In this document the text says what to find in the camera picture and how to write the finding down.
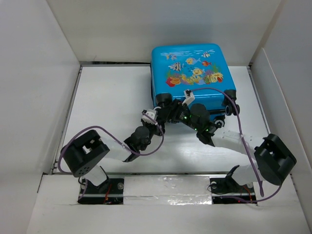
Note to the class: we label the metal base rail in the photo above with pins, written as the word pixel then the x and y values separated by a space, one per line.
pixel 114 193

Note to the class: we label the blue kids suitcase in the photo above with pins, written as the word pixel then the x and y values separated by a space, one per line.
pixel 201 68

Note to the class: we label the silver tape strip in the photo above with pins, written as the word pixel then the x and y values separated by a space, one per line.
pixel 166 190

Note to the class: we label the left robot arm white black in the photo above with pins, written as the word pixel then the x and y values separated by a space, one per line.
pixel 88 147

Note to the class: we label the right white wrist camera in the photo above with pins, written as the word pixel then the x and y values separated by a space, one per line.
pixel 189 97

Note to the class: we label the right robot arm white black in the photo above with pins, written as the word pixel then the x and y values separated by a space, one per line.
pixel 269 158

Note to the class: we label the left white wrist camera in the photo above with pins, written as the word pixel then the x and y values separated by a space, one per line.
pixel 149 117

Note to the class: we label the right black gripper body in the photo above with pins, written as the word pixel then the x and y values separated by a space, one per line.
pixel 183 116

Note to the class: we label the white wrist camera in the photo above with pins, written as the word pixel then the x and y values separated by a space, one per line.
pixel 149 117
pixel 189 97

